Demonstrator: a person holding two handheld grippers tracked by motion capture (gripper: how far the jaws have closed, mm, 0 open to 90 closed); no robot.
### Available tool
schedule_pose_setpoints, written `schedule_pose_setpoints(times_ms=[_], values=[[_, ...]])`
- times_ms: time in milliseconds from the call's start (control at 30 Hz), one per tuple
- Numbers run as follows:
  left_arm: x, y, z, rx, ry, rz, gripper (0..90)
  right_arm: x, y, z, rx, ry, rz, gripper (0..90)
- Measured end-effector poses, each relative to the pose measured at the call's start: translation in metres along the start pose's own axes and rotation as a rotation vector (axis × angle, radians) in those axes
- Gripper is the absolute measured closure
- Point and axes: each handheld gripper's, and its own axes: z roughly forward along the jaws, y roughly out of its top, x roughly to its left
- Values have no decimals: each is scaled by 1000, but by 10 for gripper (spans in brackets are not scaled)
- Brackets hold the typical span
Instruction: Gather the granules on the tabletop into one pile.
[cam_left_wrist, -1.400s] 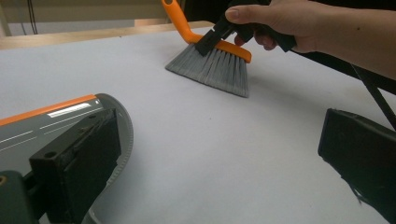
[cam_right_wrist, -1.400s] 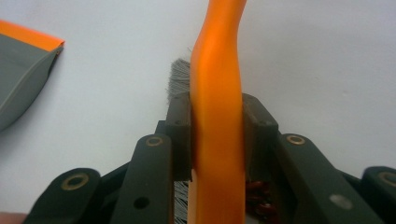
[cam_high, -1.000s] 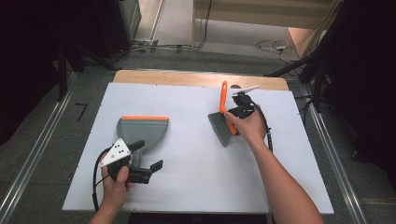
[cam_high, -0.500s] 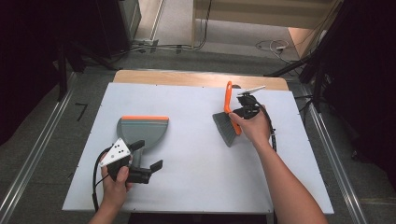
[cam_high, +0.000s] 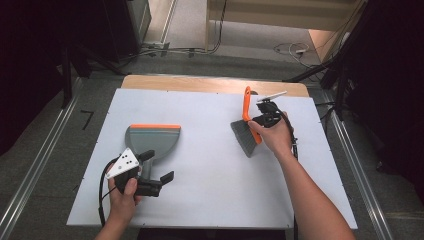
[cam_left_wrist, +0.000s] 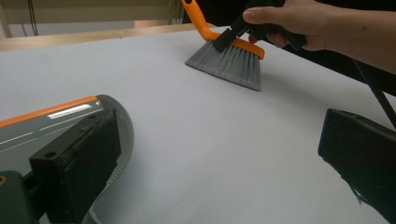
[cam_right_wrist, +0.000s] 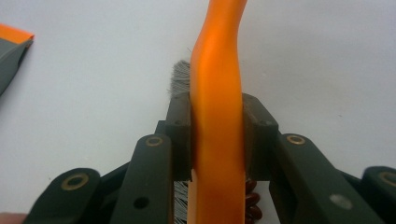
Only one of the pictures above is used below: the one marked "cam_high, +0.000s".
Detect grey power strip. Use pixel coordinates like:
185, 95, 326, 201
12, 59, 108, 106
141, 40, 171, 58

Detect white floor cable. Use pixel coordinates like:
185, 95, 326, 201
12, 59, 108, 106
273, 41, 321, 69

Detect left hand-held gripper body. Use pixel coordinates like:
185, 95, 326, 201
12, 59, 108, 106
105, 147, 164, 198

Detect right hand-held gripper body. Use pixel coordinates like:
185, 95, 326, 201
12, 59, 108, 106
255, 90, 284, 129

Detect grey brush with orange handle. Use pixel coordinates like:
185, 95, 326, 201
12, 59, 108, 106
229, 85, 264, 159

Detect person's right hand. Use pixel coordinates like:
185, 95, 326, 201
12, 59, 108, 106
247, 111, 295, 162

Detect dark curtain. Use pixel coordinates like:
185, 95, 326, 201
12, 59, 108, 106
0, 0, 141, 158
333, 0, 424, 214

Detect person's left hand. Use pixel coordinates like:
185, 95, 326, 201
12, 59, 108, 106
106, 162, 143, 225

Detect wooden table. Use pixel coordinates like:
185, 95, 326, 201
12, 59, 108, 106
120, 74, 310, 98

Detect white table board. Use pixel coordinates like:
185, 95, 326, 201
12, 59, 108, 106
65, 87, 358, 231

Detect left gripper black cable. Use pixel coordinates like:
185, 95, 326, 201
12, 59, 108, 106
97, 159, 120, 228

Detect grey cabinet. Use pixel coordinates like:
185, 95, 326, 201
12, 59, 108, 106
126, 0, 153, 44

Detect black floor cables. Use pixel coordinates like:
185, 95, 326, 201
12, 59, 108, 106
116, 0, 229, 64

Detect light wooden furniture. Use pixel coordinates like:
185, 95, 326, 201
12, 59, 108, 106
204, 0, 368, 64

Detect black metal stand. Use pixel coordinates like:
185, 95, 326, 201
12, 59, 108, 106
59, 43, 128, 109
282, 56, 354, 121

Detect person's dark clothing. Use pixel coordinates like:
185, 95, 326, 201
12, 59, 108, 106
138, 229, 286, 240

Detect grey dustpan with orange lip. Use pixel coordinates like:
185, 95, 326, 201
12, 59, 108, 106
124, 123, 182, 181

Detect aluminium floor rail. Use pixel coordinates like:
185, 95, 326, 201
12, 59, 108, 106
318, 88, 396, 240
0, 77, 84, 240

